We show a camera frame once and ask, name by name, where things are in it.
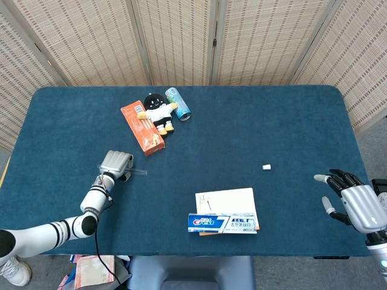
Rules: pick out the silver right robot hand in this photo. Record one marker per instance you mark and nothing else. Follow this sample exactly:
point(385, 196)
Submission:
point(361, 205)

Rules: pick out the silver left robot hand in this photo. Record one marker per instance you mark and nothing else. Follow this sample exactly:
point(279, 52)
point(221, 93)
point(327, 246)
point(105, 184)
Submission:
point(116, 161)

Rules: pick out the clear glass test tube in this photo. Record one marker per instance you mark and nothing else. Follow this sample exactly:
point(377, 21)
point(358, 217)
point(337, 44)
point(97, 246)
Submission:
point(140, 172)

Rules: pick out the small white stopper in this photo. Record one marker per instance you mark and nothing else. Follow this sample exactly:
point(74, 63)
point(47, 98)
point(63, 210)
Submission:
point(266, 167)

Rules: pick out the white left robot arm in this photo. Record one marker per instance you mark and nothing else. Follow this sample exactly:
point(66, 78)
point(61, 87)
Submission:
point(93, 199)

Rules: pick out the white sneaker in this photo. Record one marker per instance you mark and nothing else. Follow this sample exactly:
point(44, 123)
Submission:
point(383, 203)
point(15, 273)

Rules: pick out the black box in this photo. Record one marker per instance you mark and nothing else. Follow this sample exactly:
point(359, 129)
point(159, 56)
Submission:
point(380, 184)

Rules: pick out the orange carton box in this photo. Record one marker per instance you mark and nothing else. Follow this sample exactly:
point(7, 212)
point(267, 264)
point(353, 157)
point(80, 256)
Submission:
point(142, 133)

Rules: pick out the black bar under table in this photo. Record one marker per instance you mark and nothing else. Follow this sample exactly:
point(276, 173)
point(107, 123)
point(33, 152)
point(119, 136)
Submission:
point(331, 257)

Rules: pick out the black-headed plush doll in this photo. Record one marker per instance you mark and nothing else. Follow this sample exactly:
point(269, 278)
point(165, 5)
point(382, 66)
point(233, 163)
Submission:
point(158, 113)

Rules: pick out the light blue drink can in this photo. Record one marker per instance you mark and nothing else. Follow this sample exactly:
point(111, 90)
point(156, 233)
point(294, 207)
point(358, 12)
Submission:
point(178, 104)

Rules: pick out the dark grey bag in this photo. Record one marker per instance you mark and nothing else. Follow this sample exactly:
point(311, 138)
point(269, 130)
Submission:
point(122, 269)

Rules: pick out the pink flat box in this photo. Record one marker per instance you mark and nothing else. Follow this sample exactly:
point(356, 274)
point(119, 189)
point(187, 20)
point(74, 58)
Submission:
point(93, 270)

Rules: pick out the blue Crest toothpaste box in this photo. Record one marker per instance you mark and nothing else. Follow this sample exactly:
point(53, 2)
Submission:
point(211, 223)

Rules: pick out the cream paper booklet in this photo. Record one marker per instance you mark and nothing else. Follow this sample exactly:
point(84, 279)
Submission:
point(226, 199)

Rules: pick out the woven folding screen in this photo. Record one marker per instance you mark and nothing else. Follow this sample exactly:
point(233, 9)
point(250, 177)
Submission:
point(90, 45)

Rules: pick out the dark blue tablecloth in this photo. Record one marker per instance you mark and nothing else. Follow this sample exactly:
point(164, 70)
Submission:
point(242, 136)

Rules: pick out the grey-blue chair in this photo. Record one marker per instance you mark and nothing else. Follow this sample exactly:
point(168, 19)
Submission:
point(193, 272)

